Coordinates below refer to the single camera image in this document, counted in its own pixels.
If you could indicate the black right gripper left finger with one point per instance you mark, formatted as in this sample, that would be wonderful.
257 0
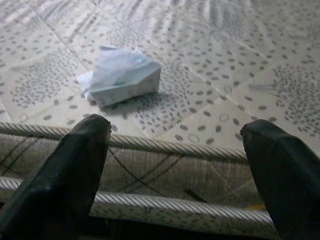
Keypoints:
57 180

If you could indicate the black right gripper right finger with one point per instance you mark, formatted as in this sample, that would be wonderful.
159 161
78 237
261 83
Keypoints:
287 180

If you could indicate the black bed frame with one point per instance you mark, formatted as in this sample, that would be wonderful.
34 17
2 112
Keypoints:
175 232

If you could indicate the white paper carton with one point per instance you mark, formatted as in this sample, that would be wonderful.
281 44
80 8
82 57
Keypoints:
122 82

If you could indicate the grey quilted spotted mattress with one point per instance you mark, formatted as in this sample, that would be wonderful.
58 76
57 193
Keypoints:
205 62

